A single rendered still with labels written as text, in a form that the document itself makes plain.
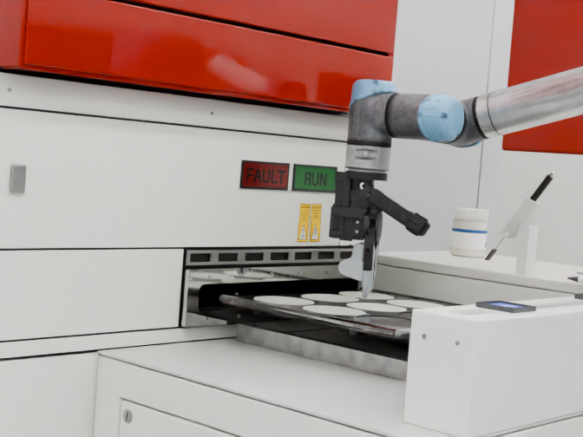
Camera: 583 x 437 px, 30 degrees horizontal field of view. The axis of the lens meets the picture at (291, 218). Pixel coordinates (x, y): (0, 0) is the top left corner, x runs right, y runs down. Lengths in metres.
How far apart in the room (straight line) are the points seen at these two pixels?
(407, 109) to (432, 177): 3.06
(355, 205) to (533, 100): 0.34
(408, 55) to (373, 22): 2.64
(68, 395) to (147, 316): 0.18
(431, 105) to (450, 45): 3.15
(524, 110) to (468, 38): 3.20
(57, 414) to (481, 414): 0.65
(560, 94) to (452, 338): 0.62
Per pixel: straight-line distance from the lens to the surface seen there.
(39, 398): 1.64
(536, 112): 1.83
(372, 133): 1.81
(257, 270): 1.87
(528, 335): 1.39
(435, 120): 1.75
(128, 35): 1.61
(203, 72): 1.71
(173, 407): 1.56
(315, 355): 1.72
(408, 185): 4.69
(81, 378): 1.68
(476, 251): 2.19
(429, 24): 4.78
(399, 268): 2.04
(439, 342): 1.32
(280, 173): 1.90
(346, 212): 1.82
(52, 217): 1.60
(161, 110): 1.72
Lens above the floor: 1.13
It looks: 3 degrees down
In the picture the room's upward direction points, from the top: 4 degrees clockwise
